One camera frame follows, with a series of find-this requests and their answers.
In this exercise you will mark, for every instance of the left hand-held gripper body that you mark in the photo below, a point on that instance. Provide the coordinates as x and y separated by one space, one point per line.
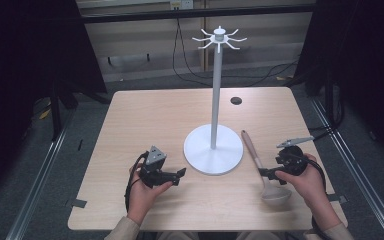
153 166

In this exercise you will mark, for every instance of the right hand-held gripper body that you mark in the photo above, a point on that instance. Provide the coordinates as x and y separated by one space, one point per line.
291 161

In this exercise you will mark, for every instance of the person's right hand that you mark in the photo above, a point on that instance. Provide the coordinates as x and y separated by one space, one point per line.
310 186

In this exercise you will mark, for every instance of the person's left hand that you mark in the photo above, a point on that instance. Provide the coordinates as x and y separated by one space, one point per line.
143 200

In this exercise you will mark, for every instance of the white hook stand rack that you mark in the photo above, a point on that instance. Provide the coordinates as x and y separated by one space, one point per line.
213 150

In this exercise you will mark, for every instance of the grey tape strip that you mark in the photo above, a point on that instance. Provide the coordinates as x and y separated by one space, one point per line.
77 203
338 199

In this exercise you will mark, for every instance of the black metal stand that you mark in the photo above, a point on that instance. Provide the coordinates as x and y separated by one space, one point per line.
56 113

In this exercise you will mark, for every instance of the dark curtain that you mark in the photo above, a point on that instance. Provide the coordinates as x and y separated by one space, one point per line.
366 66
30 66

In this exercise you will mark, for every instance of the black horizontal bar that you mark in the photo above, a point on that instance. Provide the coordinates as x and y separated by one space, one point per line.
196 13

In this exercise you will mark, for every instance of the metal floor rail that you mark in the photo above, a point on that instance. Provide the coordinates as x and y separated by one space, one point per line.
363 186
36 190

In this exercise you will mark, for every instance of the white wall socket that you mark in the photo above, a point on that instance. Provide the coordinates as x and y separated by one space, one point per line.
181 4

